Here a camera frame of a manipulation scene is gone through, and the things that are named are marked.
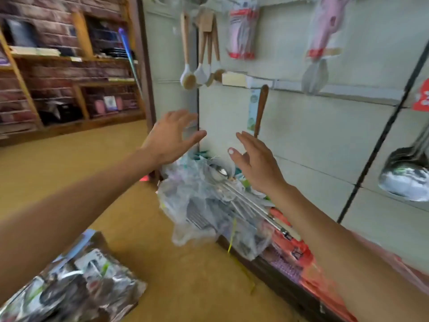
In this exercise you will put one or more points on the person's right hand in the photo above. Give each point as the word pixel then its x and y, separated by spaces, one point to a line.
pixel 261 171

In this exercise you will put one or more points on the person's left hand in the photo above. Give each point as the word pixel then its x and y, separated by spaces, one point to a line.
pixel 167 141

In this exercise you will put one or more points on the red white packet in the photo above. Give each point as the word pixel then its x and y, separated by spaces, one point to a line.
pixel 405 174

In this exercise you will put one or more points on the pile of packaged utensils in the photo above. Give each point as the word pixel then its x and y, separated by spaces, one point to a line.
pixel 80 285

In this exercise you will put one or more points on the person's left forearm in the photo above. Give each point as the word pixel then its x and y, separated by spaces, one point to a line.
pixel 60 211

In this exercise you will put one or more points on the person's right forearm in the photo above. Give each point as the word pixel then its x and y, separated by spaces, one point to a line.
pixel 355 258

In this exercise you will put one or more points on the large steel strainer ladle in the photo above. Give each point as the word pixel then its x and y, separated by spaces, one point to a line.
pixel 218 173

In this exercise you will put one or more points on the wooden brushes hanging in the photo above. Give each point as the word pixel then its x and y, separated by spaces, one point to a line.
pixel 188 80

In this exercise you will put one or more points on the dark wooden spatula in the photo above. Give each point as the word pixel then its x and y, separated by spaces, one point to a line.
pixel 260 107

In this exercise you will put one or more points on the pile of plastic wrapped utensils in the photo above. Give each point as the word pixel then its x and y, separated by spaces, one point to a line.
pixel 201 204

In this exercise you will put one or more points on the wooden dish brushes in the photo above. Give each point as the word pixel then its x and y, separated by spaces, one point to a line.
pixel 202 73

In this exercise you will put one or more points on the blue pole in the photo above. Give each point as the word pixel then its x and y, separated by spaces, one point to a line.
pixel 131 57

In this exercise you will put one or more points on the red plastic wrapped packets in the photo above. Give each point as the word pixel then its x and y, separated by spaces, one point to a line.
pixel 301 265

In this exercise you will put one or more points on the wooden bookshelf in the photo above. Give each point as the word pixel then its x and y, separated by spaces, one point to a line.
pixel 60 63

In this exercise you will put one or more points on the black wall divider strip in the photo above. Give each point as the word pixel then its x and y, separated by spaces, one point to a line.
pixel 389 124

